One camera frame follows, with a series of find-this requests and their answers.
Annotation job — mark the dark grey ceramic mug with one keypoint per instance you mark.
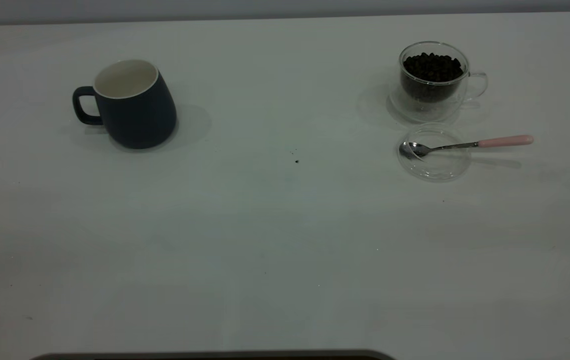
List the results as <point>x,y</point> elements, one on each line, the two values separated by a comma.
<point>137,117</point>

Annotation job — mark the clear glass round lid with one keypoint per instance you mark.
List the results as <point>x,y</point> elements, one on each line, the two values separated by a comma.
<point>439,167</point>

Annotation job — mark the dark coffee beans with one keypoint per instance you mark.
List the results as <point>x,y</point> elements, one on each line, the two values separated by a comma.
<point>432,72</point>

